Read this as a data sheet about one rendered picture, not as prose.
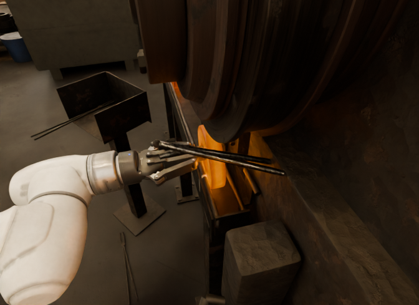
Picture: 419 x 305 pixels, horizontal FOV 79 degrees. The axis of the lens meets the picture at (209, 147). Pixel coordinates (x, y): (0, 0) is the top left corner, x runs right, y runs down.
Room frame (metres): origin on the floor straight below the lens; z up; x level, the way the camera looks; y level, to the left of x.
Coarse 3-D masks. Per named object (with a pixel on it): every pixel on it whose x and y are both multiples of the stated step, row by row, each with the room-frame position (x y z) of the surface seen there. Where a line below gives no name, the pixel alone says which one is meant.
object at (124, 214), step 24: (72, 96) 0.87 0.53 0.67; (96, 96) 0.94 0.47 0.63; (120, 96) 0.94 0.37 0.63; (144, 96) 0.81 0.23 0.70; (96, 120) 0.67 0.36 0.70; (120, 120) 0.73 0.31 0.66; (144, 120) 0.80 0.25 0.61; (120, 144) 0.79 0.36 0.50; (120, 216) 0.79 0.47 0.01; (144, 216) 0.79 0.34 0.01
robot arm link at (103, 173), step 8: (104, 152) 0.41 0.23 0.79; (112, 152) 0.41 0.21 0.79; (88, 160) 0.38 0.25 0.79; (96, 160) 0.38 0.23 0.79; (104, 160) 0.38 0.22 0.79; (112, 160) 0.38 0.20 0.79; (88, 168) 0.36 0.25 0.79; (96, 168) 0.37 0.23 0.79; (104, 168) 0.37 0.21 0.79; (112, 168) 0.37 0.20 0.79; (96, 176) 0.35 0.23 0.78; (104, 176) 0.36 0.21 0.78; (112, 176) 0.36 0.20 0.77; (120, 176) 0.37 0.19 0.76; (96, 184) 0.35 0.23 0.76; (104, 184) 0.35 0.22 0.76; (112, 184) 0.35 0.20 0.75; (120, 184) 0.36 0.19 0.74; (96, 192) 0.34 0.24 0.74; (104, 192) 0.35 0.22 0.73
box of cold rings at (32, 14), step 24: (24, 0) 2.42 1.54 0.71; (48, 0) 2.47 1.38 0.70; (72, 0) 2.53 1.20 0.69; (96, 0) 2.59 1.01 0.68; (120, 0) 2.66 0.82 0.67; (24, 24) 2.39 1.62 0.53; (48, 24) 2.45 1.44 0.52; (72, 24) 2.51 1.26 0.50; (96, 24) 2.57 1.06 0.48; (120, 24) 2.64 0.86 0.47; (48, 48) 2.43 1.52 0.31; (72, 48) 2.49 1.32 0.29; (96, 48) 2.56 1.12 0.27; (120, 48) 2.63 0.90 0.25
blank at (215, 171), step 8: (200, 128) 0.47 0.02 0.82; (200, 136) 0.47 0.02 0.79; (208, 136) 0.43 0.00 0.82; (200, 144) 0.49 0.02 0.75; (208, 144) 0.41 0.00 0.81; (216, 144) 0.41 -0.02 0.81; (208, 160) 0.39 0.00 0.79; (208, 168) 0.40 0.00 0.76; (216, 168) 0.38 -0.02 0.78; (224, 168) 0.38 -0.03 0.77; (208, 176) 0.40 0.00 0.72; (216, 176) 0.37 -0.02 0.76; (224, 176) 0.38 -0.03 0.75; (216, 184) 0.37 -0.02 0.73; (224, 184) 0.38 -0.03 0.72
